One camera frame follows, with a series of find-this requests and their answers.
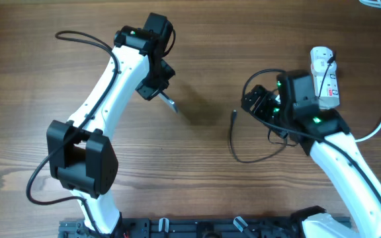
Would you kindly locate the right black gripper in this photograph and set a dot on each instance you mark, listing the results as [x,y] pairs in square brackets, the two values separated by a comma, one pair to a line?
[268,97]

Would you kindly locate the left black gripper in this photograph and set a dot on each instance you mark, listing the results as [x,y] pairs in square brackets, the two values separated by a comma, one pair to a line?
[147,92]

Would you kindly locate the turquoise screen smartphone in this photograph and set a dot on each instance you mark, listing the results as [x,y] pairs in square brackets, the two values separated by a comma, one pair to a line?
[170,102]

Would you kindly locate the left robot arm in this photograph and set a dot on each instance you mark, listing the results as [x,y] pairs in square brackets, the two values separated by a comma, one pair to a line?
[81,154]

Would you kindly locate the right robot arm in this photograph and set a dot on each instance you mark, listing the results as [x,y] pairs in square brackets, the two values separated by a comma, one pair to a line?
[292,112]

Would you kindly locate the white charger adapter plug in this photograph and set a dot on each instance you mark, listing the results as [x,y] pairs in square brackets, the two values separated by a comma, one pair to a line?
[321,67]

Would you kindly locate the white power strip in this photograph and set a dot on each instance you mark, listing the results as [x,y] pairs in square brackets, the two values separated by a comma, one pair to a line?
[326,87]

